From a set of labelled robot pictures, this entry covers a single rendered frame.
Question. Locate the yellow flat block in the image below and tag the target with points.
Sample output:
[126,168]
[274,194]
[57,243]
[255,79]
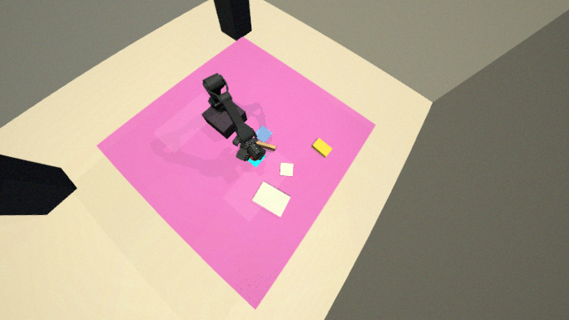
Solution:
[321,147]

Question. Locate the light wood plank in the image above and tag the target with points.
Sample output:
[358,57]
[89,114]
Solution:
[265,145]

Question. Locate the cream flat rectangular block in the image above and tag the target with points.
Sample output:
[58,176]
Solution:
[286,169]

